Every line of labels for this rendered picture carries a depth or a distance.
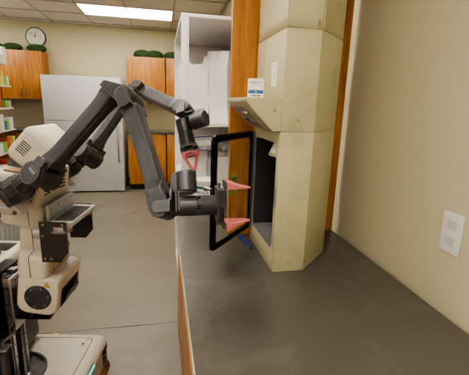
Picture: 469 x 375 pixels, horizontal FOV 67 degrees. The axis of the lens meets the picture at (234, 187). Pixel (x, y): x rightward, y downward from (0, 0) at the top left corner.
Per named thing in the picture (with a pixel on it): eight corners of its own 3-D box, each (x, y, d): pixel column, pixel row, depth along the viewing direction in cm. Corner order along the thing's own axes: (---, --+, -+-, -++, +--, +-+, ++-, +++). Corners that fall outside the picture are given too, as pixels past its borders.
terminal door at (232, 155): (249, 227, 149) (253, 130, 139) (211, 252, 122) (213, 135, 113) (247, 227, 149) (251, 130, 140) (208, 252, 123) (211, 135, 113)
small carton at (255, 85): (262, 98, 119) (263, 79, 118) (263, 97, 114) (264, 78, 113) (247, 97, 119) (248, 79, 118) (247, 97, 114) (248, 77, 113)
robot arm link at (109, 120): (137, 94, 177) (123, 79, 170) (155, 94, 169) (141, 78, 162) (87, 168, 163) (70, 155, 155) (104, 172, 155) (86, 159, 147)
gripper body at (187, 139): (198, 150, 142) (193, 132, 142) (197, 146, 132) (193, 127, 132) (182, 154, 142) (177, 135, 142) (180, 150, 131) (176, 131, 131)
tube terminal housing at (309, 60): (304, 234, 156) (320, 47, 138) (340, 268, 125) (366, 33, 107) (249, 236, 151) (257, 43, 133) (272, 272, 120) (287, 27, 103)
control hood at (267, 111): (254, 124, 140) (255, 98, 138) (281, 132, 109) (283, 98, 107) (225, 124, 138) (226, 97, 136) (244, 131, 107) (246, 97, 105)
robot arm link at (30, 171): (124, 83, 122) (106, 68, 113) (149, 105, 117) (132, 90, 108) (39, 181, 123) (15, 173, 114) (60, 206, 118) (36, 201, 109)
